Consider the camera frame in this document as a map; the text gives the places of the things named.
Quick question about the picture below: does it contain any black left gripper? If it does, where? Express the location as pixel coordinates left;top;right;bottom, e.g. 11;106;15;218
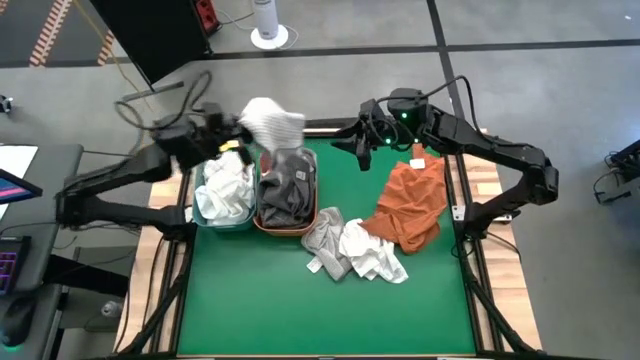
199;102;252;167

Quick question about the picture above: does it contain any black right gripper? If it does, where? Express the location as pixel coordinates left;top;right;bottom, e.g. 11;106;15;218
330;98;402;172

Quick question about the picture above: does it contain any light grey waffle towel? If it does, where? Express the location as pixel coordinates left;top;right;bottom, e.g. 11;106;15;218
238;97;307;153
300;206;354;282

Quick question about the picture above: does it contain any grey checked towel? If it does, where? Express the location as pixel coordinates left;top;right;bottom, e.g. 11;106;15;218
272;147;318;172

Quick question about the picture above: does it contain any orange waffle towel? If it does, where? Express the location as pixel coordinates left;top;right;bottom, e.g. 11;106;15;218
359;143;449;255

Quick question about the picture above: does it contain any teal plastic basket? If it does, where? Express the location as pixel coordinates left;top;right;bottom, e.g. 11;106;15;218
192;149;259;234

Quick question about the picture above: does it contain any orange plastic basket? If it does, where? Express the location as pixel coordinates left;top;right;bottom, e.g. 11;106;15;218
252;147;320;238

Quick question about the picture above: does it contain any white cylindrical tower fan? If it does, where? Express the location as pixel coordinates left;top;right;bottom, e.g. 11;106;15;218
249;0;291;52

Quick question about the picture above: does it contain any red and black box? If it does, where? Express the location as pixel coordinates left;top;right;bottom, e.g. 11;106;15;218
193;0;223;33

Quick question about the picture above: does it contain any black panel on stand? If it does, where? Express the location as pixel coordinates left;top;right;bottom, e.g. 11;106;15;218
89;0;214;104

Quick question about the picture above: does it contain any green table mat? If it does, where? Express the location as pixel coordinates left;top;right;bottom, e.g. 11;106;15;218
177;134;477;357

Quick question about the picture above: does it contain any grey desk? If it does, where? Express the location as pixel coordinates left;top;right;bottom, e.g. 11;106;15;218
0;143;85;360

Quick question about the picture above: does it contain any black desk support beam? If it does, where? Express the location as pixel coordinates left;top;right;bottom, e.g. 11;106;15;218
44;253;131;299

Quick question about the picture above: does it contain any grey round desk foot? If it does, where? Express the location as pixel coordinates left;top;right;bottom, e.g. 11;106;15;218
99;299;124;320

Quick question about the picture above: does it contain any computer monitor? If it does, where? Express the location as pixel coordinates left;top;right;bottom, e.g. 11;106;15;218
0;168;44;206

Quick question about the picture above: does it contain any keyboard with purple backlight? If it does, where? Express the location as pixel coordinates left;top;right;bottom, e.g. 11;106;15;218
0;236;30;297

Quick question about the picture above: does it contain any black computer mouse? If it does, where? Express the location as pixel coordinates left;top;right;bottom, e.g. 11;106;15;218
0;297;37;349

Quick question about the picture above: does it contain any black floor cable cover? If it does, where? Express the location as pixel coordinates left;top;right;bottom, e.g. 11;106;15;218
299;117;361;131

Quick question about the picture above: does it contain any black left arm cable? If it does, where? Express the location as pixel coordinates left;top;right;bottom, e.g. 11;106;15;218
113;69;214;133

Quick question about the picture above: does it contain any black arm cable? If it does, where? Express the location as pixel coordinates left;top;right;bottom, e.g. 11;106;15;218
113;69;214;133
374;74;484;134

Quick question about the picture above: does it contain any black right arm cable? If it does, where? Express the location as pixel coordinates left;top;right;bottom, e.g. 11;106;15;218
374;74;484;134

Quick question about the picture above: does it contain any yellow floor cable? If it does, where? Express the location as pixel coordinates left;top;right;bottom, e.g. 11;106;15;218
73;0;156;114

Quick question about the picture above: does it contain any black diagonal frame strut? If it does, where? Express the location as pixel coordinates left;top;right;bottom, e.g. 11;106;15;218
117;242;194;357
457;242;539;357

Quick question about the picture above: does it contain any black equipment with cables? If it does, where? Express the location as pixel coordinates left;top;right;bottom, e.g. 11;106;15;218
593;138;640;206

